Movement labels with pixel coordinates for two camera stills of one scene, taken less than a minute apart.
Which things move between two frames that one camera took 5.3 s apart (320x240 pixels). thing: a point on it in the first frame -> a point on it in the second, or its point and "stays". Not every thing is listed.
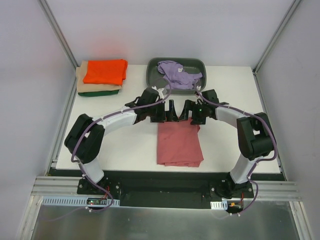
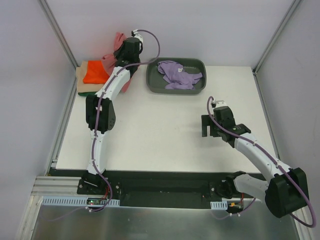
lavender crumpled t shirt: [178, 78] stays
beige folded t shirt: [82, 87] stays
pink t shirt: [178, 144] -> [109, 59]
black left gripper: [157, 113] -> [122, 53]
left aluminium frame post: [47, 13] stays
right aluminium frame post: [292, 8] stays
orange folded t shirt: [106, 71] stays
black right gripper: [188, 111] -> [208, 125]
